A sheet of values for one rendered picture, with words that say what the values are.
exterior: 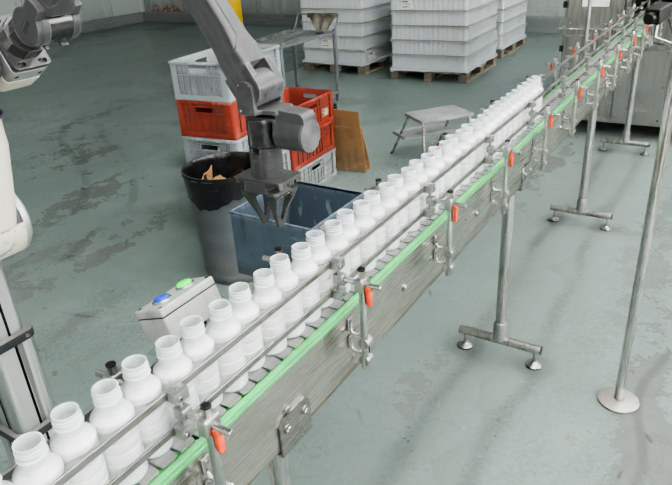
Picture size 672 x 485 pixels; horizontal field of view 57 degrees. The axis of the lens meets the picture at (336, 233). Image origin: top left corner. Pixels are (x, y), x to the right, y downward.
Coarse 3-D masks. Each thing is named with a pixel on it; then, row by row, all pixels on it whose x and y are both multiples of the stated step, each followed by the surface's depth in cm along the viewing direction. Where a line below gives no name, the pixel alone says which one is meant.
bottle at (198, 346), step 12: (180, 324) 99; (192, 324) 102; (192, 336) 99; (204, 336) 101; (192, 348) 100; (204, 348) 100; (192, 360) 100; (204, 360) 100; (216, 360) 104; (204, 372) 101; (216, 372) 104; (204, 384) 102; (216, 384) 104; (204, 396) 103
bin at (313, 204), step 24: (312, 192) 214; (336, 192) 208; (360, 192) 203; (240, 216) 192; (288, 216) 222; (312, 216) 218; (240, 240) 197; (264, 240) 191; (288, 240) 186; (240, 264) 202; (264, 264) 196
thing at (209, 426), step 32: (576, 64) 341; (576, 96) 261; (544, 128) 229; (512, 160) 193; (544, 160) 234; (448, 192) 157; (448, 224) 161; (448, 256) 165; (352, 320) 134; (192, 416) 92; (224, 448) 92; (224, 480) 96
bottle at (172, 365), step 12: (168, 336) 97; (156, 348) 95; (168, 348) 94; (180, 348) 96; (168, 360) 94; (180, 360) 96; (156, 372) 95; (168, 372) 95; (180, 372) 95; (168, 384) 95; (192, 384) 98; (192, 396) 98; (168, 408) 97; (192, 408) 99
